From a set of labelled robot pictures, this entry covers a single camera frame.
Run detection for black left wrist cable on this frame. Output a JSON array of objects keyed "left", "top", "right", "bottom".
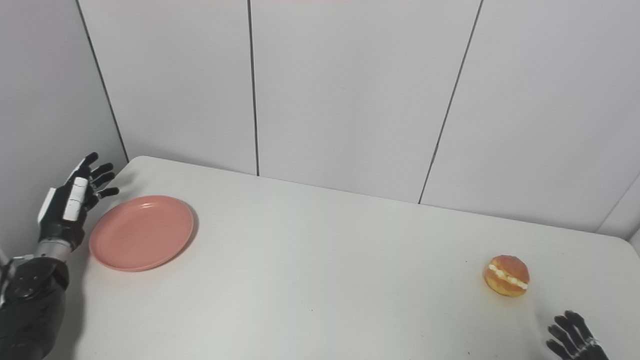
[{"left": 0, "top": 255, "right": 34, "bottom": 307}]

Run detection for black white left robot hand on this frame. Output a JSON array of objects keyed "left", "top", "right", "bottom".
[{"left": 37, "top": 152, "right": 120, "bottom": 251}]

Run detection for cream puff pastry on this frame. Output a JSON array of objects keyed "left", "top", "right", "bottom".
[{"left": 483, "top": 254, "right": 530, "bottom": 298}]

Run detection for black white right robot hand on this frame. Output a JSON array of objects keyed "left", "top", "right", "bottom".
[{"left": 545, "top": 310, "right": 610, "bottom": 360}]

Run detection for pink round plate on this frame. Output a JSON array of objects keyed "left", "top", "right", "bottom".
[{"left": 89, "top": 195, "right": 195, "bottom": 273}]

